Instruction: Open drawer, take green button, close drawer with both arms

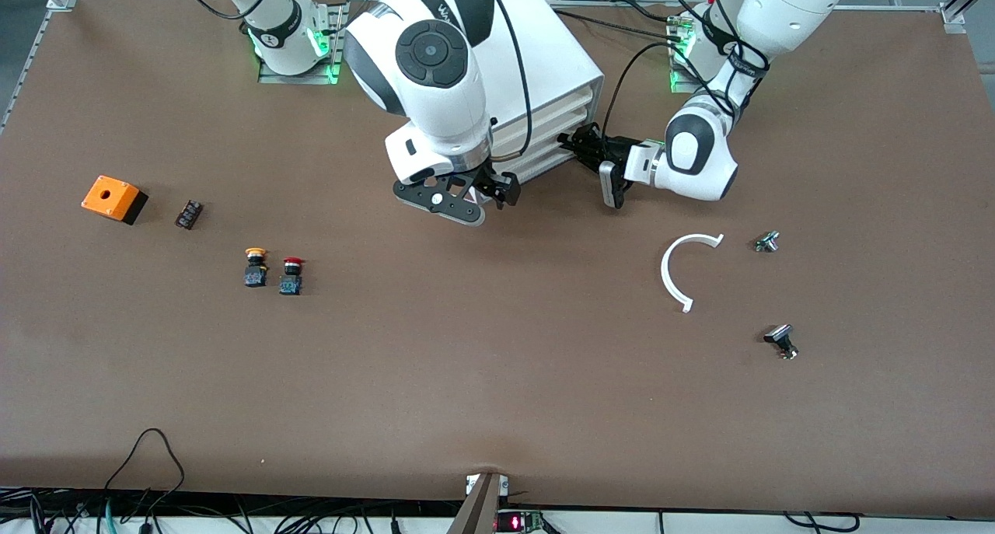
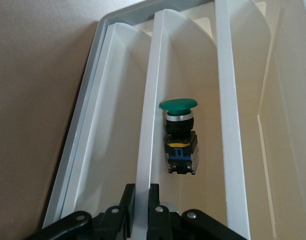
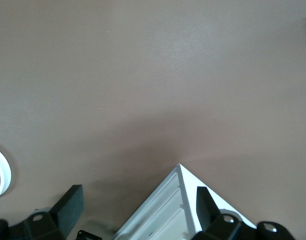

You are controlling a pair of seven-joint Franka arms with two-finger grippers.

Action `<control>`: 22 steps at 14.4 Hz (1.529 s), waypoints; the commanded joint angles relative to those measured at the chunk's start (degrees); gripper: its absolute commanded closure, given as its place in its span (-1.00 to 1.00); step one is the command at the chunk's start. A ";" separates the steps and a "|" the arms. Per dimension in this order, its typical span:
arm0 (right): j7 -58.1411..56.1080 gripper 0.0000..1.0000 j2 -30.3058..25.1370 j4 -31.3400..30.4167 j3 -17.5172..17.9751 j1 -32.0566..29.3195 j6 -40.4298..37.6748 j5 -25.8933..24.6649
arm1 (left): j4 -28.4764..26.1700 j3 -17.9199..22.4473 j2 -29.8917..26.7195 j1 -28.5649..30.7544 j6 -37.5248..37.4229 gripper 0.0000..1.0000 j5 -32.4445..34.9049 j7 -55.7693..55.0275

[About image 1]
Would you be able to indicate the white post bracket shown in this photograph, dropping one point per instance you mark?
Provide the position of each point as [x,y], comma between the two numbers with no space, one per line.
[471,483]

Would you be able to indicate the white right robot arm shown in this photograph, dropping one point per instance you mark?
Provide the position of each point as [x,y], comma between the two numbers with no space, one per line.
[435,91]

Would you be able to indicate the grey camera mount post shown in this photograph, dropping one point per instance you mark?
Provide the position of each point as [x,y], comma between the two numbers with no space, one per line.
[478,511]

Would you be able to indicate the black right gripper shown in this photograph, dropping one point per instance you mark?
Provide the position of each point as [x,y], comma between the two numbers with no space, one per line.
[488,178]

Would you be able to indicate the red push button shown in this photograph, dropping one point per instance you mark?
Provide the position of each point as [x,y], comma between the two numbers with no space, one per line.
[291,277]

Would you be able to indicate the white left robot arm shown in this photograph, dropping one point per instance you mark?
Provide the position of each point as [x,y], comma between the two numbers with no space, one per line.
[699,145]

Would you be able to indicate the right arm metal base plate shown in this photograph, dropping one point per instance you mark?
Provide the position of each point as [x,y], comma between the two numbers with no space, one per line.
[299,78]

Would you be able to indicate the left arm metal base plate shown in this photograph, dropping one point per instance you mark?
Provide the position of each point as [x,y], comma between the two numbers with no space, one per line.
[678,85]

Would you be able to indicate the cream cabinet drawer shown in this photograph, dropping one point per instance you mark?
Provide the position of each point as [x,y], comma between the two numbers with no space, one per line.
[560,110]
[560,126]
[544,147]
[544,165]

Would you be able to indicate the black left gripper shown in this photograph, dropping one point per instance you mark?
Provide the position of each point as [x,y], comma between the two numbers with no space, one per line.
[609,150]

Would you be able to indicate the yellow push button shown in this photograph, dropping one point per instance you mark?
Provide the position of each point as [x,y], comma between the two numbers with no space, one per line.
[255,268]

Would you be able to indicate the small black contact block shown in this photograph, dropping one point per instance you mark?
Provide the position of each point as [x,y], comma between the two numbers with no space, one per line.
[189,214]

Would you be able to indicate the circuit board with red display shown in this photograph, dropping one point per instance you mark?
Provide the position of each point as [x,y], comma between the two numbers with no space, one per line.
[513,522]

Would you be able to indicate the orange button box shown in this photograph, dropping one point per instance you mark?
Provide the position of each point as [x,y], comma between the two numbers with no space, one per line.
[109,196]

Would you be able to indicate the white drawer cabinet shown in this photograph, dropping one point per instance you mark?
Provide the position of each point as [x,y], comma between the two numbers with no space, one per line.
[560,52]

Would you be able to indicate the white curved plastic arc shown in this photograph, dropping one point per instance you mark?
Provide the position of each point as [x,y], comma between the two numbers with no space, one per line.
[665,273]

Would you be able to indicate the small metal knob switch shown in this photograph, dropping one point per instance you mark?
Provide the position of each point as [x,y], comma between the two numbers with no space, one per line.
[766,242]

